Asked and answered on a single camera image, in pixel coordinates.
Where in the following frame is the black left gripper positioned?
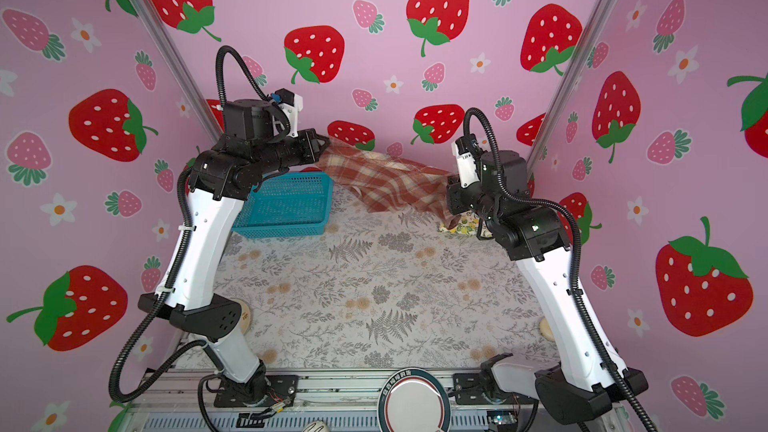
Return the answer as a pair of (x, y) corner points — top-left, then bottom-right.
(250, 132), (327, 183)

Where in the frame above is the lemon print skirt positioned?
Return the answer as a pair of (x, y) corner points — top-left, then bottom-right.
(439, 212), (479, 236)

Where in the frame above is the red plaid skirt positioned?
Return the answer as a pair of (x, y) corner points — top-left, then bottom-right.
(316, 139), (460, 229)

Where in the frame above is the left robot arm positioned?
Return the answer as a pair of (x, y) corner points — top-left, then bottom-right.
(139, 89), (329, 403)

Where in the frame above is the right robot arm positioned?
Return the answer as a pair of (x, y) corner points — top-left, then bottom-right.
(447, 135), (648, 431)

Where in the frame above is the teal plastic basket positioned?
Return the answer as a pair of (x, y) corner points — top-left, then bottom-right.
(232, 172), (333, 239)

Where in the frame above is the plain glazed donut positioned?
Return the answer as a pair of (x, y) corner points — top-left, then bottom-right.
(539, 318), (555, 342)

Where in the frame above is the white plate green rim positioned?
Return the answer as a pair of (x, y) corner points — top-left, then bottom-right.
(376, 368), (452, 432)

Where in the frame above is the white chocolate drizzled donut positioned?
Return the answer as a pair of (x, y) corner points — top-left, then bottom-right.
(302, 420), (330, 432)

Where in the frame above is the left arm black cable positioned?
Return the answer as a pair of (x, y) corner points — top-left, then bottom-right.
(107, 44), (292, 432)

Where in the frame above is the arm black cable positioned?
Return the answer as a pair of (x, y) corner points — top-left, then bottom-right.
(107, 44), (292, 432)
(461, 107), (658, 432)

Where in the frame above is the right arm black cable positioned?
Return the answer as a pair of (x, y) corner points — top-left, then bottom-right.
(461, 107), (658, 432)

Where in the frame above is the aluminium frame post left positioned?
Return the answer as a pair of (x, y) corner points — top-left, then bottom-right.
(130, 0), (222, 139)

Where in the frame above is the aluminium frame post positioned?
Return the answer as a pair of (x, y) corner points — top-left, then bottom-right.
(130, 0), (222, 139)
(528, 0), (618, 170)

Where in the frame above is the aluminium frame post right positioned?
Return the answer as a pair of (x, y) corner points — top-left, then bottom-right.
(528, 0), (618, 170)

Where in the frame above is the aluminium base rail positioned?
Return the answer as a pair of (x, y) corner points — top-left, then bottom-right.
(119, 368), (631, 432)

